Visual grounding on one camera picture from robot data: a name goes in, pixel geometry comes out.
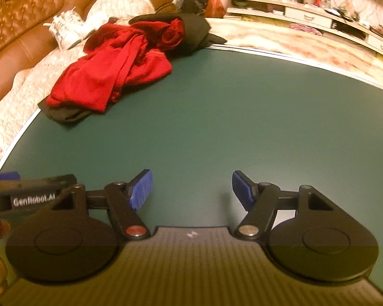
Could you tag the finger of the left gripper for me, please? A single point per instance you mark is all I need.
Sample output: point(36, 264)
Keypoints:
point(9, 176)

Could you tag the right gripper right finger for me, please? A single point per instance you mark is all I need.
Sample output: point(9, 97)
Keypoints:
point(304, 233)

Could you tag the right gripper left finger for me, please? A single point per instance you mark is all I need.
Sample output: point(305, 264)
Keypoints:
point(79, 233)

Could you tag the black trousers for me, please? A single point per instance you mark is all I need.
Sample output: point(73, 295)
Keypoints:
point(197, 36)

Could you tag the white lace sofa cover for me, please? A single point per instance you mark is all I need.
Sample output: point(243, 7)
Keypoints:
point(32, 85)

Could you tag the brown leather sofa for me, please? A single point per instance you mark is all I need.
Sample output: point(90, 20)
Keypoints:
point(24, 40)

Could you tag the green table mat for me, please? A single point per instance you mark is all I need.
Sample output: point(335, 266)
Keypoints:
point(220, 111)

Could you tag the white sneakers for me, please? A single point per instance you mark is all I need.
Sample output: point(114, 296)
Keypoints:
point(69, 29)

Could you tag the red garment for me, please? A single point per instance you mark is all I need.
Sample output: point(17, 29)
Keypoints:
point(117, 56)

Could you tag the white TV cabinet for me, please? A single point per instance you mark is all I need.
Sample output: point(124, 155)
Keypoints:
point(315, 17)

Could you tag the orange plastic bag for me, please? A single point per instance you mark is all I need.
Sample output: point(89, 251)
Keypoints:
point(214, 9)

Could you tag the black bag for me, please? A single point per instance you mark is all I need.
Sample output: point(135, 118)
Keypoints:
point(194, 6)

